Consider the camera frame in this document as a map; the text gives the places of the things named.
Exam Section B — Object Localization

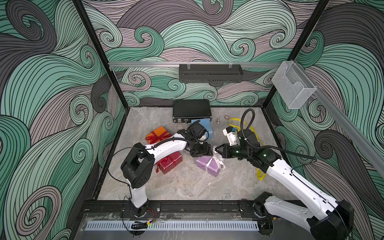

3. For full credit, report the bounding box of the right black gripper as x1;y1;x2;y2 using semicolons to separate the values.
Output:
214;142;251;160

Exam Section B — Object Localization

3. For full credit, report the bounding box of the purple gift box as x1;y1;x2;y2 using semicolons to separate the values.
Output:
195;156;224;177

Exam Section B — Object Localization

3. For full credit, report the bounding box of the blue gift box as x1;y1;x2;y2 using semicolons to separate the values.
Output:
200;119;213;140

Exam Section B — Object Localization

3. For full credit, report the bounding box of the yellow ribbon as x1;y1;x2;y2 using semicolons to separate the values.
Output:
227;118;266;181

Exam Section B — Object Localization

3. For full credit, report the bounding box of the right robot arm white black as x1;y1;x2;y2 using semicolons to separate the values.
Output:
215;144;354;240

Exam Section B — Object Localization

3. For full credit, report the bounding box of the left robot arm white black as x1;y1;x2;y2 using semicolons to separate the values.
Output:
121;126;212;211

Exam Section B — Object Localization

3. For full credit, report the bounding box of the red gift box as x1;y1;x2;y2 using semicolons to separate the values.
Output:
156;152;183;175

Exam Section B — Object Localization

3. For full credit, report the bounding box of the orange gift box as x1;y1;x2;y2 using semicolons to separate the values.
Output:
145;127;172;144

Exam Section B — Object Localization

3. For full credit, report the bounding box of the red ribbon on orange box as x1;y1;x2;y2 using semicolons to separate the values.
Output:
146;131;172;144

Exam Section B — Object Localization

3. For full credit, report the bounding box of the black hard case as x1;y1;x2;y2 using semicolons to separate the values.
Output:
172;100;212;123

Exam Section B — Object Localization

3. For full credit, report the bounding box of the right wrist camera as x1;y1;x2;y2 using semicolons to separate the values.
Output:
223;126;239;146

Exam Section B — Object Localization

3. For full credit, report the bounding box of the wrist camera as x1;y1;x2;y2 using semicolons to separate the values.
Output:
190;121;209;143
223;126;239;146

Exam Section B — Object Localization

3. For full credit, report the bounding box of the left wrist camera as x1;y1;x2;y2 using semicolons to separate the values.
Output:
190;121;209;143

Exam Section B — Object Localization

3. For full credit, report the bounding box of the black wall tray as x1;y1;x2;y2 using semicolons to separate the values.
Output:
179;65;244;85

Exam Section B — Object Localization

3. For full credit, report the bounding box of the aluminium rail back wall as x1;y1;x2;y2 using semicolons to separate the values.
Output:
108;61;282;69

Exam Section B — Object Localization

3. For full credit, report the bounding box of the aluminium rail wall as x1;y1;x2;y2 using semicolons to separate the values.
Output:
108;61;282;69
293;61;384;176

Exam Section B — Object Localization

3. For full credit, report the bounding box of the clear plastic wall bin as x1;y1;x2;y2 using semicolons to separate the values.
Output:
272;61;317;110

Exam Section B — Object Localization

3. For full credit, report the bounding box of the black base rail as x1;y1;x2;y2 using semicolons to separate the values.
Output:
81;200;269;218

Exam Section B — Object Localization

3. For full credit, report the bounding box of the white slotted cable duct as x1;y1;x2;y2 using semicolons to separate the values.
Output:
84;220;259;232

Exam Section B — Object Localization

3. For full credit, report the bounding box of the aluminium rail right wall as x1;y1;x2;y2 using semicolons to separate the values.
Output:
293;61;384;176

